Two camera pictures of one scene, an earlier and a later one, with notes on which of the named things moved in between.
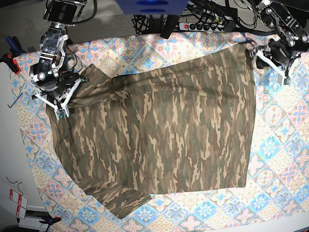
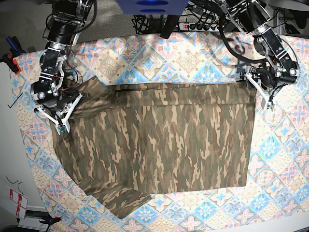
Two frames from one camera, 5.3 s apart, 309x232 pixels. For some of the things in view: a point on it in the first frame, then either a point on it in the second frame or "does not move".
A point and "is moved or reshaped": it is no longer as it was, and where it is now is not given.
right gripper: x=54 y=79 → x=60 y=105
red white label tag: x=22 y=201 does not move
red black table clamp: x=8 y=59 does not move
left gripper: x=283 y=49 → x=268 y=78
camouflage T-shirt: x=185 y=127 is moved or reshaped
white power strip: x=186 y=26 does not move
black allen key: x=15 y=101 does not move
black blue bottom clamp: x=49 y=221 does not move
